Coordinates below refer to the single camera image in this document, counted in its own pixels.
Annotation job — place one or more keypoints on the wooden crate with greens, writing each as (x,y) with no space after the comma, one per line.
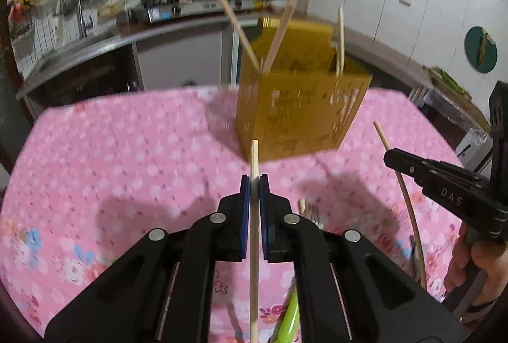
(449,87)

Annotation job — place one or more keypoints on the steel sink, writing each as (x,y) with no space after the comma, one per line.
(67,52)

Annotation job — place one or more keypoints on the steel gas stove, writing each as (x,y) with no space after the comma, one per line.
(164,12)

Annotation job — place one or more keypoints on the green round wall board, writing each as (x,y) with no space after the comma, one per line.
(480,49)

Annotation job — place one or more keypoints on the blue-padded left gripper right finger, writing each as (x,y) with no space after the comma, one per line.
(273,209)

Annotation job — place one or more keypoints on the pink floral tablecloth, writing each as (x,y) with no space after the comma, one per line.
(95,176)

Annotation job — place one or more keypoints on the golden perforated utensil holder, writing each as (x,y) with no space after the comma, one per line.
(303,104)

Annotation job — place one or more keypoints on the green plastic utensil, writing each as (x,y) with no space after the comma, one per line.
(289,325)

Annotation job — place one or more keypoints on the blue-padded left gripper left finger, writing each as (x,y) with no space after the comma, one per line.
(233,235)

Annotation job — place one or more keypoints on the kitchen counter cabinet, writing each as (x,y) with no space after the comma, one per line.
(206,50)

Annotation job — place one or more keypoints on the steel faucet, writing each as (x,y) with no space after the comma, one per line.
(67,7)

